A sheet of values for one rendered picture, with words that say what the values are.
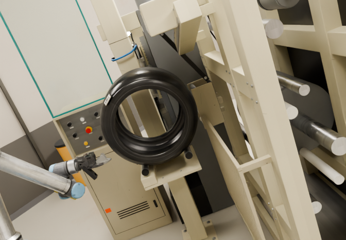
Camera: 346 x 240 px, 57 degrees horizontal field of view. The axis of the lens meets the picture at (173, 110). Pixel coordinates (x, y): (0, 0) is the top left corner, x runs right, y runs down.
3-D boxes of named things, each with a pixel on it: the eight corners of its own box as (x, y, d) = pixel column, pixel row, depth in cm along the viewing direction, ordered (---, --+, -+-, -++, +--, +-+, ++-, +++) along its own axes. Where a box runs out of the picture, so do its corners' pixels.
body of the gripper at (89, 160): (92, 155, 191) (73, 160, 191) (97, 168, 194) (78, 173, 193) (94, 151, 199) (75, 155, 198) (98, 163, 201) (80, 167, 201)
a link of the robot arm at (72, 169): (70, 177, 193) (73, 170, 202) (78, 175, 193) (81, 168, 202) (66, 164, 190) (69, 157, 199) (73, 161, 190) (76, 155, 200)
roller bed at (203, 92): (200, 120, 236) (186, 84, 228) (218, 113, 236) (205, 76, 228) (205, 129, 218) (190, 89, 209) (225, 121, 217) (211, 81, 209)
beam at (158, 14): (147, 33, 202) (138, 10, 198) (184, 18, 202) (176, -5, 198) (150, 38, 144) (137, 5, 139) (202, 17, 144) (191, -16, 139)
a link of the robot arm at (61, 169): (55, 178, 201) (50, 163, 200) (74, 173, 201) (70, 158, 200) (50, 183, 191) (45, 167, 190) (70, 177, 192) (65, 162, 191)
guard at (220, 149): (228, 192, 244) (200, 112, 224) (231, 191, 244) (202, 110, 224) (277, 286, 158) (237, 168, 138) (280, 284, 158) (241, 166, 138)
